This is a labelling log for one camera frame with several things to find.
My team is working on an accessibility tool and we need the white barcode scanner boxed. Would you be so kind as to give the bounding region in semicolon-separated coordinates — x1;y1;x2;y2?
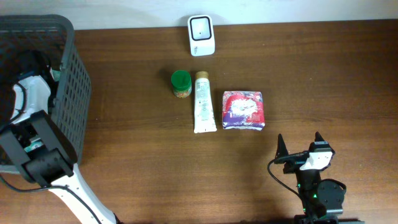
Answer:
187;15;215;57

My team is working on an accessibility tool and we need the white tube with tan cap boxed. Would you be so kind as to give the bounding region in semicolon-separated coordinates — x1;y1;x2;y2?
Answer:
194;71;217;134

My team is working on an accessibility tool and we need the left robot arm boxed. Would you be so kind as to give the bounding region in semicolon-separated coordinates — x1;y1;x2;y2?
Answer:
1;50;120;223

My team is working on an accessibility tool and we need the purple red pad pack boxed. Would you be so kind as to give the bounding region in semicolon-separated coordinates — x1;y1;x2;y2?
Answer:
222;91;266;131

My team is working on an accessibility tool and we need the grey plastic mesh basket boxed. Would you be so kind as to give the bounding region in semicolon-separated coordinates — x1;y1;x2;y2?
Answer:
1;14;91;159

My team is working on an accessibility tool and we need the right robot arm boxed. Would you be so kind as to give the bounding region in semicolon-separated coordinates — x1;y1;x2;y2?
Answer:
267;132;362;224

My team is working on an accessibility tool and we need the green lid jar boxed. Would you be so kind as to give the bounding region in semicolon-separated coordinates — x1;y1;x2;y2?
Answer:
171;70;192;98

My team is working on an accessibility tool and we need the teal wipes packet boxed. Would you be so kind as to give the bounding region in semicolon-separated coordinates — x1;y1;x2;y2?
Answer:
50;69;60;82

